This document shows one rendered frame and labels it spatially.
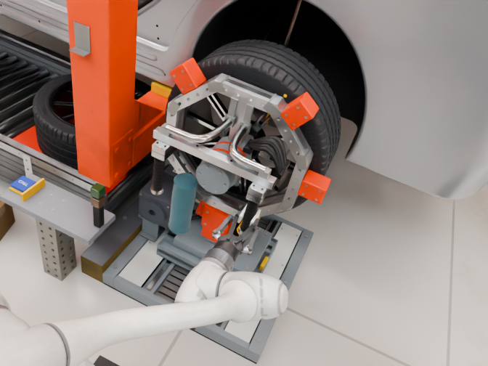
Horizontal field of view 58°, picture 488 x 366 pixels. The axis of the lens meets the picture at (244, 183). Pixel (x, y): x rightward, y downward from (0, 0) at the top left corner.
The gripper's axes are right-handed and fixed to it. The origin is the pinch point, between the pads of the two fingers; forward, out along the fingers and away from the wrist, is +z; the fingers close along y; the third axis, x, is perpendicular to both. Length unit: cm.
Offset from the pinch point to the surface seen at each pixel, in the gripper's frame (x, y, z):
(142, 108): -5, -63, 35
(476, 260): -82, 117, 130
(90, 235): -38, -56, -8
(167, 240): -67, -41, 28
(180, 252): -68, -33, 26
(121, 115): 2, -62, 18
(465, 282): -82, 111, 107
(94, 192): -18, -57, -4
